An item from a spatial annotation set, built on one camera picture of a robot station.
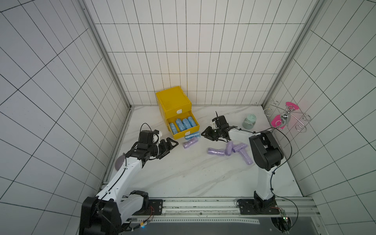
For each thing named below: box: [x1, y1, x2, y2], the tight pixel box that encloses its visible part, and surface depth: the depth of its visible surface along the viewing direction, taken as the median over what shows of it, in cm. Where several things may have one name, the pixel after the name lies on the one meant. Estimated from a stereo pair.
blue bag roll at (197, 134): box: [184, 131, 202, 140], surface depth 100 cm
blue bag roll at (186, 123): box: [182, 118, 193, 129], surface depth 98 cm
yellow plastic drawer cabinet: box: [155, 86, 201, 126], surface depth 95 cm
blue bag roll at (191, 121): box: [187, 116, 197, 127], surface depth 99 cm
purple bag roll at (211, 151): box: [207, 147, 227, 157], surface depth 92 cm
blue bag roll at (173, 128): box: [169, 122, 178, 135], surface depth 94 cm
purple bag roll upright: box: [225, 141, 234, 157], surface depth 94 cm
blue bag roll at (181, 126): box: [176, 118, 187, 132], surface depth 97 cm
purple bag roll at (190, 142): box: [182, 137, 199, 149], surface depth 97 cm
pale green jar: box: [242, 113, 258, 130], surface depth 102 cm
